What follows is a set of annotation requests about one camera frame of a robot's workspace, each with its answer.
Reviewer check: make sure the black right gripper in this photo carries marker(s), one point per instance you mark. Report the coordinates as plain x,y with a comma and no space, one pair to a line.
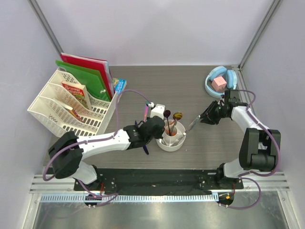
208,115

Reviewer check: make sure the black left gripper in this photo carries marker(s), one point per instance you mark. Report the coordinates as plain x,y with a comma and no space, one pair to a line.
159,135

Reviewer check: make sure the purple metallic spoon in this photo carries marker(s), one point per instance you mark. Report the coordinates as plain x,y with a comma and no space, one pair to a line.
167,114

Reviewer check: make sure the white round divided container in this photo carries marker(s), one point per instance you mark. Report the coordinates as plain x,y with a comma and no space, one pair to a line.
167,141

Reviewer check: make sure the blue metallic knife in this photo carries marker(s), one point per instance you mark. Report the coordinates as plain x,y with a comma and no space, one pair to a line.
144,147

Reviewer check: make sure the gold spoon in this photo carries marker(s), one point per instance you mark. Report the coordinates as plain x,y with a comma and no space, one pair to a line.
176,117

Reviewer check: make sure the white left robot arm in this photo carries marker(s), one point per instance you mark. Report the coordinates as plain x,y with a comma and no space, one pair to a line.
67,155

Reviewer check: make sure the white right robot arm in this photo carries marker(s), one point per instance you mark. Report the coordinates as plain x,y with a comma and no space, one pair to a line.
260,149

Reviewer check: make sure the pink cube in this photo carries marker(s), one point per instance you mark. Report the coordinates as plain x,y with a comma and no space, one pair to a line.
219,83

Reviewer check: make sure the light blue headphones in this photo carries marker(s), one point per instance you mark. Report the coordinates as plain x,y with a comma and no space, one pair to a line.
229,75

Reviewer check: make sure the blue card box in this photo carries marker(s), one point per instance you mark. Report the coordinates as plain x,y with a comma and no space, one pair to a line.
119,84

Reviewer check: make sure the green folder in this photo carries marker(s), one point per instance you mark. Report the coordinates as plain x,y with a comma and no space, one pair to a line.
88,77

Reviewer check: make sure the white plastic file organizer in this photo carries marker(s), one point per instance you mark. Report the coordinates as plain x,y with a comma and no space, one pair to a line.
59,111

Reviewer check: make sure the red folder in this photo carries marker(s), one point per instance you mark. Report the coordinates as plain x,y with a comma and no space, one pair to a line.
99,65

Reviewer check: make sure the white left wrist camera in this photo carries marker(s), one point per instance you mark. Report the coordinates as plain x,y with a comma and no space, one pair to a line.
156,110

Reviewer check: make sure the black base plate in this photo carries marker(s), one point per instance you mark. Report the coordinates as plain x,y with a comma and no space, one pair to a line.
162,182

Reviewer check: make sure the white slotted cable duct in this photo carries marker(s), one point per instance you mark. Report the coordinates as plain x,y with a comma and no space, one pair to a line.
79,197

